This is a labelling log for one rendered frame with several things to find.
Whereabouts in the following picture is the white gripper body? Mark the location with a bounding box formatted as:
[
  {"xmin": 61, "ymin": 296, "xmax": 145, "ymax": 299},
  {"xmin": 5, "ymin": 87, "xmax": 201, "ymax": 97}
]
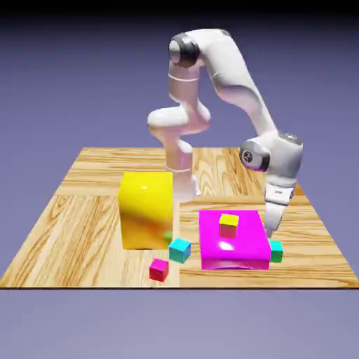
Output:
[{"xmin": 264, "ymin": 202, "xmax": 285, "ymax": 233}]

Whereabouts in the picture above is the small green cube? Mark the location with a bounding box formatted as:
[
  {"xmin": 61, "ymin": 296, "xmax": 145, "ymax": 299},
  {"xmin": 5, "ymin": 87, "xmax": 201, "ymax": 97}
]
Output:
[{"xmin": 268, "ymin": 240, "xmax": 284, "ymax": 264}]

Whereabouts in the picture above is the small yellow cube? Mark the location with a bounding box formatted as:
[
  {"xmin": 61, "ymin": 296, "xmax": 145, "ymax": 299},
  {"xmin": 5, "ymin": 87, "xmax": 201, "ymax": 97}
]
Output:
[{"xmin": 218, "ymin": 213, "xmax": 240, "ymax": 239}]

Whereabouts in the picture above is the small cyan cube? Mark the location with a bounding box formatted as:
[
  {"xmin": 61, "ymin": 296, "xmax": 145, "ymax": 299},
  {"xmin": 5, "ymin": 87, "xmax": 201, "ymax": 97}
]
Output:
[{"xmin": 168, "ymin": 238, "xmax": 192, "ymax": 264}]

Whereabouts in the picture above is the small red cube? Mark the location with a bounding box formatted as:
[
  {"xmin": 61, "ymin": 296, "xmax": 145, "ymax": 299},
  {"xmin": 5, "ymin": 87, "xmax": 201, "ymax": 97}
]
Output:
[{"xmin": 149, "ymin": 258, "xmax": 170, "ymax": 283}]

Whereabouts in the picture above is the large magenta box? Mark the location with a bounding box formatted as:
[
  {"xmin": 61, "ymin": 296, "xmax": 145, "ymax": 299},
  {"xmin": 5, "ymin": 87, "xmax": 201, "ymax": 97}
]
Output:
[{"xmin": 198, "ymin": 209, "xmax": 272, "ymax": 271}]

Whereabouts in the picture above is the large yellow box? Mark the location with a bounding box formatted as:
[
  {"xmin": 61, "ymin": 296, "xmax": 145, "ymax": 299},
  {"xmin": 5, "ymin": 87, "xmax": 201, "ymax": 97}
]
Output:
[{"xmin": 117, "ymin": 171, "xmax": 174, "ymax": 250}]

